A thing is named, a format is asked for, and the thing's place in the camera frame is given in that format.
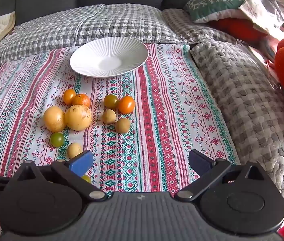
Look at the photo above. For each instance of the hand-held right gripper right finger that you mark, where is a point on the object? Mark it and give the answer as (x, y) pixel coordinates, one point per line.
(200, 159)

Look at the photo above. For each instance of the beige printed cloth bag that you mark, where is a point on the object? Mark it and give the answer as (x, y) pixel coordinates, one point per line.
(257, 7)

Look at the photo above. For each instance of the spotted yellow passion fruit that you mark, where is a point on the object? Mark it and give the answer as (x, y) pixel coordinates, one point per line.
(78, 118)

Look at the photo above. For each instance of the clear plastic sleeve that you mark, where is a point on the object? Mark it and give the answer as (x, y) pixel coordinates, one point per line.
(267, 50)

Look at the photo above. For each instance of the red green patterned tablecloth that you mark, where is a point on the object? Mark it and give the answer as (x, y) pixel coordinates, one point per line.
(157, 130)

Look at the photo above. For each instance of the white ribbed plate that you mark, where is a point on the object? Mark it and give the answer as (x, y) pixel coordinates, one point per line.
(109, 60)

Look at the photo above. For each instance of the orange cherry tomato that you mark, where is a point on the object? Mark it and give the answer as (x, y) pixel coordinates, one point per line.
(69, 96)
(126, 104)

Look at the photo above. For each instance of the green cherry tomato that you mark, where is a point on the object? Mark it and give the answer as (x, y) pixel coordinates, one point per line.
(57, 139)

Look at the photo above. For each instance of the orange mandarin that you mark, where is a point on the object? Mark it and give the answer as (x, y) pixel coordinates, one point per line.
(82, 101)

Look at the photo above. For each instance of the yellow-green cherry tomato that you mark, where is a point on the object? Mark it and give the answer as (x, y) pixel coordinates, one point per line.
(87, 179)

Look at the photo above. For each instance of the tan longan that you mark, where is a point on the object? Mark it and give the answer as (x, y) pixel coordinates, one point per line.
(109, 116)
(73, 149)
(122, 125)

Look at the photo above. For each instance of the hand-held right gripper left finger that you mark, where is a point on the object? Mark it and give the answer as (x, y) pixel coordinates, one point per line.
(81, 159)

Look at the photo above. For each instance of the beige grey checked quilt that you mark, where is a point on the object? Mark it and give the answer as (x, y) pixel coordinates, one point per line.
(244, 105)

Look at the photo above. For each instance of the green-orange cherry tomato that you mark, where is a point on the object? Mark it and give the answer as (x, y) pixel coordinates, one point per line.
(111, 101)

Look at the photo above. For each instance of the green branch-print pillow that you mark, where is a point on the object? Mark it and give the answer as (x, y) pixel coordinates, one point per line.
(212, 2)

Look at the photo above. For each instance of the fine checked beige quilt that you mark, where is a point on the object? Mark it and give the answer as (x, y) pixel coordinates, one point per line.
(187, 27)

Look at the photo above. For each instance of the smooth yellow passion fruit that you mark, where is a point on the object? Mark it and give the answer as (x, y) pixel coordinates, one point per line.
(54, 118)

